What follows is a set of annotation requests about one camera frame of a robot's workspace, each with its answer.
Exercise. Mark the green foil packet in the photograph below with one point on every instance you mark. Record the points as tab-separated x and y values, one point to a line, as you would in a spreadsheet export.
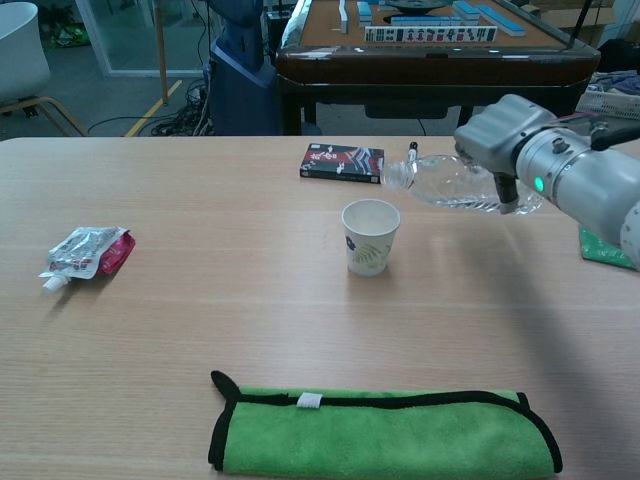
600	250

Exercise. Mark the green microfiber cloth black trim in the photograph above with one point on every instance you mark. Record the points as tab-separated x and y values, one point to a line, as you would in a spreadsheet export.
380	440

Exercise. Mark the transparent plastic water bottle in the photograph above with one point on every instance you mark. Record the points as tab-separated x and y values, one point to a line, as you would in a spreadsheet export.
445	182

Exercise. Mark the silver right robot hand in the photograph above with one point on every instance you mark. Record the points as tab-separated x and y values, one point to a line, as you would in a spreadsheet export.
500	135

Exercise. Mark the white chair with wooden legs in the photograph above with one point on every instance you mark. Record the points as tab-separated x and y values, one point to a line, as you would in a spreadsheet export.
20	55

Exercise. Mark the white plastic basket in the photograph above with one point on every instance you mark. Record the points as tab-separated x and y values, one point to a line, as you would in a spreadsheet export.
615	105

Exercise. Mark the paper cup with leaf print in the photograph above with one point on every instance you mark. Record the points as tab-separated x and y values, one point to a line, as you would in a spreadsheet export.
370	250

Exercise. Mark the row of face-up mahjong tiles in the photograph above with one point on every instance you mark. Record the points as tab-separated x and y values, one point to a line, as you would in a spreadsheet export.
430	34

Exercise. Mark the red snack packet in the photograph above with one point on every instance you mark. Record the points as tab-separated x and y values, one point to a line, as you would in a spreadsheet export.
118	252

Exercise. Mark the short blue mahjong tile row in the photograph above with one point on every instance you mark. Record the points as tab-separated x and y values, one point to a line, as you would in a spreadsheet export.
425	21

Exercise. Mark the black playing card box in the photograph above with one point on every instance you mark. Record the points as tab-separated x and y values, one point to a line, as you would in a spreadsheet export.
342	162

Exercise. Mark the silver spout pouch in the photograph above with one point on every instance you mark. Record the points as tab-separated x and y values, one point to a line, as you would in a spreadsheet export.
75	250

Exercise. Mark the black and white marker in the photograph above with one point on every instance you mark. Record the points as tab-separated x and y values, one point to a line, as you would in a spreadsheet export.
413	150

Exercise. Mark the long blue mahjong tile row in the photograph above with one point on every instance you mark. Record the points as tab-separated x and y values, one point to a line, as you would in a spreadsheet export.
502	20

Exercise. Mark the blue robot base column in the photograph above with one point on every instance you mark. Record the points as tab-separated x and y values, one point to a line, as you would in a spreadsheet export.
242	85

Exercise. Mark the dark wooden mahjong table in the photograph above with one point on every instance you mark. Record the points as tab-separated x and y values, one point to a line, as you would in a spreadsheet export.
430	70

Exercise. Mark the wooden pole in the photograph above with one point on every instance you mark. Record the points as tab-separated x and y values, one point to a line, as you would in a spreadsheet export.
161	55

